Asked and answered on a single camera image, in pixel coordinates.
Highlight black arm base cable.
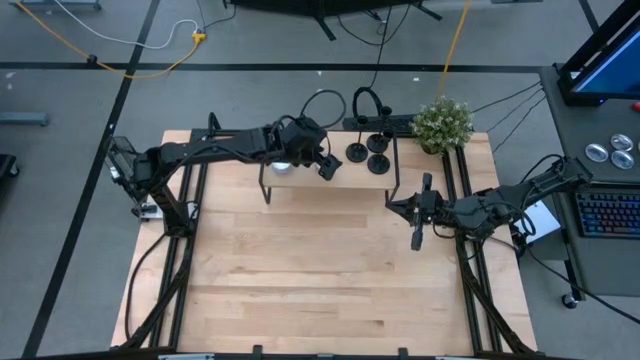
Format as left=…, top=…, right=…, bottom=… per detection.
left=123, top=229, right=171, bottom=341

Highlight black board stand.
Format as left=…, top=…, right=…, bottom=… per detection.
left=223, top=0, right=444, bottom=42

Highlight wooden shelf riser black frame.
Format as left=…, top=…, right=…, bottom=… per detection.
left=257, top=124, right=400, bottom=207

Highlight white paper sheet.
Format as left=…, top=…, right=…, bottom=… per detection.
left=514, top=202, right=562, bottom=244

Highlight grey floor bar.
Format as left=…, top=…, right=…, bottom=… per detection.
left=0, top=110, right=50, bottom=127

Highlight black computer monitor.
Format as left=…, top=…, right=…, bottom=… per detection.
left=555, top=0, right=640, bottom=107

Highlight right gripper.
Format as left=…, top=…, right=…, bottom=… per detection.
left=386, top=172, right=451, bottom=251

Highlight black floor cable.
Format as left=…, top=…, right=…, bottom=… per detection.
left=524, top=247, right=640, bottom=326

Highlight silver arm base bracket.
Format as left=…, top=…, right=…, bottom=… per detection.
left=132, top=202, right=164, bottom=221

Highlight black candlestick holder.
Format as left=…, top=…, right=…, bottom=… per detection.
left=367, top=128, right=396, bottom=176
left=366, top=105, right=394, bottom=155
left=345, top=114, right=370, bottom=164

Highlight yellow floor cable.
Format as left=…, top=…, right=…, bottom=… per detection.
left=435, top=0, right=474, bottom=99
left=10, top=0, right=207, bottom=80

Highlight thin black cable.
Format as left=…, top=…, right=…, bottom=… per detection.
left=486, top=88, right=545, bottom=134
left=491, top=95, right=548, bottom=155
left=471, top=81, right=544, bottom=114

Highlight black looped power cable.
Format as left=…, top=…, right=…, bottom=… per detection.
left=351, top=4, right=396, bottom=120

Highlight small potted green plant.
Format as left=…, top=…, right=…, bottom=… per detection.
left=410, top=95, right=475, bottom=155

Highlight backlit computer keyboard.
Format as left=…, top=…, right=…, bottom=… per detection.
left=574, top=187, right=640, bottom=239

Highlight grey keyboard cart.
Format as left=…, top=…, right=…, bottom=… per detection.
left=549, top=180, right=640, bottom=299

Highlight black aluminium frame rails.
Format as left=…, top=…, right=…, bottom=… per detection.
left=119, top=128, right=266, bottom=351
left=442, top=144, right=539, bottom=357

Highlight black power strip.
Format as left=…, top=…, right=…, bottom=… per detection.
left=342, top=114, right=416, bottom=135

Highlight white floor cable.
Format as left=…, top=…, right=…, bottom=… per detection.
left=53, top=0, right=201, bottom=51

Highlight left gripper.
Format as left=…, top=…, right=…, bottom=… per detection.
left=278, top=115, right=344, bottom=181

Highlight grey side desk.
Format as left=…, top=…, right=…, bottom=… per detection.
left=538, top=64, right=640, bottom=184

